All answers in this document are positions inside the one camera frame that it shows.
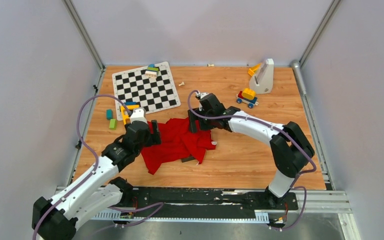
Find red garment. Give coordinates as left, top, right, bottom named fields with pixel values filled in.
left=141, top=118, right=217, bottom=175

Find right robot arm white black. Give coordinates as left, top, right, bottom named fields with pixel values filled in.
left=188, top=90, right=317, bottom=209

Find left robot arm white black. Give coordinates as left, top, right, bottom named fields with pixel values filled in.
left=32, top=120, right=162, bottom=240

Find green block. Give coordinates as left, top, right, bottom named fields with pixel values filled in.
left=109, top=118, right=118, bottom=130

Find teal block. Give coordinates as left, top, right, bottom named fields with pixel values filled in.
left=105, top=109, right=113, bottom=120

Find black white chessboard mat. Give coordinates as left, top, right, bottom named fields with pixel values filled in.
left=112, top=61, right=181, bottom=120

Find toy train car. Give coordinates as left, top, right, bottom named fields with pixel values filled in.
left=236, top=88, right=259, bottom=109

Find stacked toy blocks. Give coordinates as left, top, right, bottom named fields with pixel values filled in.
left=145, top=64, right=160, bottom=79

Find yellow toy piece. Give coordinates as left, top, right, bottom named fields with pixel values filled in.
left=247, top=62, right=262, bottom=77

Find white wedge stand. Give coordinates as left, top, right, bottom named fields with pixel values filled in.
left=249, top=58, right=274, bottom=94

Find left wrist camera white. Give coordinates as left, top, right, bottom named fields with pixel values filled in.
left=129, top=107, right=148, bottom=124

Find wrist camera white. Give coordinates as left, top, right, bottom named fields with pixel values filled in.
left=129, top=107, right=148, bottom=124
left=195, top=92, right=209, bottom=101

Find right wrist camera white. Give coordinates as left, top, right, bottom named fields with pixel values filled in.
left=195, top=92, right=209, bottom=101

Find yellow triangular toy frame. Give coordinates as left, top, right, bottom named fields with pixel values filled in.
left=119, top=104, right=141, bottom=126

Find black square frame under garment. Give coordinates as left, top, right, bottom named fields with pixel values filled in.
left=180, top=155, right=196, bottom=163

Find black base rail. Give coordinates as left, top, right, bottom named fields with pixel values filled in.
left=116, top=187, right=299, bottom=220

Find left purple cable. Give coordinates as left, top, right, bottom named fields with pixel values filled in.
left=31, top=94, right=132, bottom=240

